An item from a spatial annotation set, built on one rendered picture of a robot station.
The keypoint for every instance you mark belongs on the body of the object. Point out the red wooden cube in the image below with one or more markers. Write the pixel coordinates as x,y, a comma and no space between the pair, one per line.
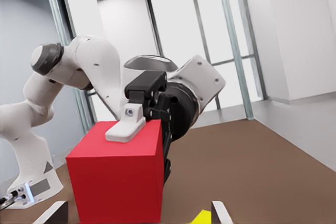
115,179

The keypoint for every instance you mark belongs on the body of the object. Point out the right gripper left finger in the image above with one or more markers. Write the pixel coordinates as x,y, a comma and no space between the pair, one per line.
56,214

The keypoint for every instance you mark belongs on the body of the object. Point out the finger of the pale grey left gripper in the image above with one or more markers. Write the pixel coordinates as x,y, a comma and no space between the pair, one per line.
126,129

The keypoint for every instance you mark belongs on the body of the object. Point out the silver frame post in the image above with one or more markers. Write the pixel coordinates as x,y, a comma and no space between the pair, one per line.
59,24
249,35
233,40

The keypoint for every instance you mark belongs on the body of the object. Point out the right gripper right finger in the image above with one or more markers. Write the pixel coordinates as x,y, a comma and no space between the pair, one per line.
219,213

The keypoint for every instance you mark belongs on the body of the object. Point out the silver frame crossbar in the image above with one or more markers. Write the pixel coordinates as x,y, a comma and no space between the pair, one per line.
231,61

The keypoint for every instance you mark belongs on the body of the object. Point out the yellow wooden block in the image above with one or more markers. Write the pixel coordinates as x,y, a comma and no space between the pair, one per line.
203,218

